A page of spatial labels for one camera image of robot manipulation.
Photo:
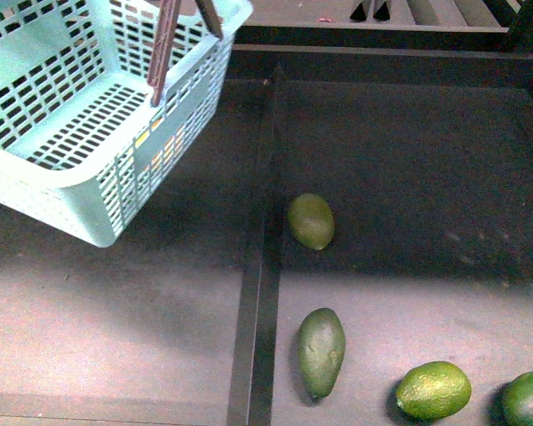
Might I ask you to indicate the black tray divider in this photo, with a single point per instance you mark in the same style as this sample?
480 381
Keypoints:
251 391

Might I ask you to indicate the black metal shelf frame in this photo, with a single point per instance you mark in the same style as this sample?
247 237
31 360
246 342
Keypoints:
398 25

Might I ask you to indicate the green avocado at edge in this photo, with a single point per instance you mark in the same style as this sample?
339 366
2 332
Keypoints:
517 400

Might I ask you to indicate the dark green long avocado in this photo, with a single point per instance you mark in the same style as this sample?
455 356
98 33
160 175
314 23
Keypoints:
321 351

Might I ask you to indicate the dull green avocado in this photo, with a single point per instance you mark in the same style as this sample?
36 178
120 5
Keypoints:
311 221

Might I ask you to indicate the light blue plastic basket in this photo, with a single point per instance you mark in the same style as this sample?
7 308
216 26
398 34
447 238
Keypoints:
82 148

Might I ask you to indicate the bright green avocado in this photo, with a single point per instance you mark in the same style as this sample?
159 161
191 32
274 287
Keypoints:
433 391

